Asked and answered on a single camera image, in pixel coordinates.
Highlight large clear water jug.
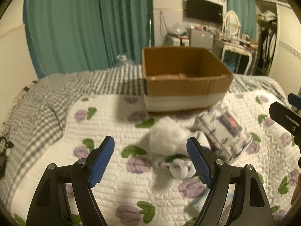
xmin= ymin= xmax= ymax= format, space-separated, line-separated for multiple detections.
xmin=113 ymin=55 xmax=135 ymax=67

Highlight white dressing table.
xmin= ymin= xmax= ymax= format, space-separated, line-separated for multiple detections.
xmin=212 ymin=39 xmax=257 ymax=75

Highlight white fluffy stuffing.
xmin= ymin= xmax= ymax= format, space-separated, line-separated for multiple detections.
xmin=149 ymin=116 xmax=211 ymax=157

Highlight brown cardboard box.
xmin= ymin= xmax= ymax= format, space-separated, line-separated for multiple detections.
xmin=142 ymin=47 xmax=234 ymax=112

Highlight black wall television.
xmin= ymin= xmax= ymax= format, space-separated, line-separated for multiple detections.
xmin=186 ymin=0 xmax=223 ymax=25

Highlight hanging dark clothes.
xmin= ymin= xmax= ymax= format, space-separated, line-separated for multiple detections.
xmin=258 ymin=28 xmax=277 ymax=72

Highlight white socks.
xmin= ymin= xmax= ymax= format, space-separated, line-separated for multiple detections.
xmin=155 ymin=154 xmax=196 ymax=180

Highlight white oval vanity mirror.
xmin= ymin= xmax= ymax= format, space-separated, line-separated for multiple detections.
xmin=222 ymin=10 xmax=241 ymax=38

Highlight patterned tissue pack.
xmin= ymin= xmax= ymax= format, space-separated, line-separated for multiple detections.
xmin=193 ymin=104 xmax=252 ymax=164

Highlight silver mini fridge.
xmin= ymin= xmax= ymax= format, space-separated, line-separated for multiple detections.
xmin=189 ymin=29 xmax=214 ymax=51

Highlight white louvered wardrobe door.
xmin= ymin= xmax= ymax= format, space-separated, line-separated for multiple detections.
xmin=269 ymin=4 xmax=300 ymax=94

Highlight grey checked bedsheet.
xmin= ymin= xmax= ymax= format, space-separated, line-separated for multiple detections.
xmin=1 ymin=66 xmax=296 ymax=211

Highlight large green curtain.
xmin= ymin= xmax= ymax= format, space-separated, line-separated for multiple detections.
xmin=23 ymin=0 xmax=154 ymax=78

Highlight white suitcase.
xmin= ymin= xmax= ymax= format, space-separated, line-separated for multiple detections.
xmin=164 ymin=36 xmax=190 ymax=47

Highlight floral white quilt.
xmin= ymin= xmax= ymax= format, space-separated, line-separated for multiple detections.
xmin=11 ymin=90 xmax=300 ymax=225

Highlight person's right hand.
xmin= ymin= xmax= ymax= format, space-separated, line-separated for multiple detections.
xmin=291 ymin=184 xmax=300 ymax=205

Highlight clear plastic bag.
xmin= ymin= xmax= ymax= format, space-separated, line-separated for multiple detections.
xmin=169 ymin=22 xmax=187 ymax=36

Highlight small green curtain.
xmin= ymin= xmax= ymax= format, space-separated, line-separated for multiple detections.
xmin=227 ymin=0 xmax=257 ymax=39

